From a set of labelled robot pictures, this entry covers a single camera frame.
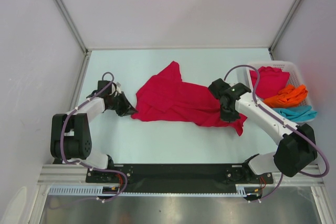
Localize magenta red t shirt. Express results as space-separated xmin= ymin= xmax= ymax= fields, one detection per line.
xmin=131 ymin=61 xmax=247 ymax=136
xmin=256 ymin=66 xmax=290 ymax=99

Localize white plastic laundry basket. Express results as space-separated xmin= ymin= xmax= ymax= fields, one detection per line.
xmin=245 ymin=61 xmax=314 ymax=110

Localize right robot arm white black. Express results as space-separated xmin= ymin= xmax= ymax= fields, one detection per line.
xmin=208 ymin=79 xmax=318 ymax=183

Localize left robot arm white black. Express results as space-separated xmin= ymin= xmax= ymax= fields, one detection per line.
xmin=50 ymin=80 xmax=138 ymax=182

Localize orange t shirt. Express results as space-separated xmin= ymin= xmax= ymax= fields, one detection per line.
xmin=263 ymin=84 xmax=308 ymax=108

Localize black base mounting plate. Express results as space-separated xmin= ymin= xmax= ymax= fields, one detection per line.
xmin=86 ymin=163 xmax=275 ymax=195

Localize teal t shirt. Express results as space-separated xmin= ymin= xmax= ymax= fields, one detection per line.
xmin=273 ymin=105 xmax=318 ymax=123

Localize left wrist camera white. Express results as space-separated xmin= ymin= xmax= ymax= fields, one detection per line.
xmin=116 ymin=82 xmax=122 ymax=93

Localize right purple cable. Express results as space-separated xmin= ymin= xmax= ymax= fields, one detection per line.
xmin=223 ymin=65 xmax=330 ymax=204

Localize white slotted cable duct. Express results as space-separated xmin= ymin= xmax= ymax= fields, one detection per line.
xmin=48 ymin=185 xmax=261 ymax=197

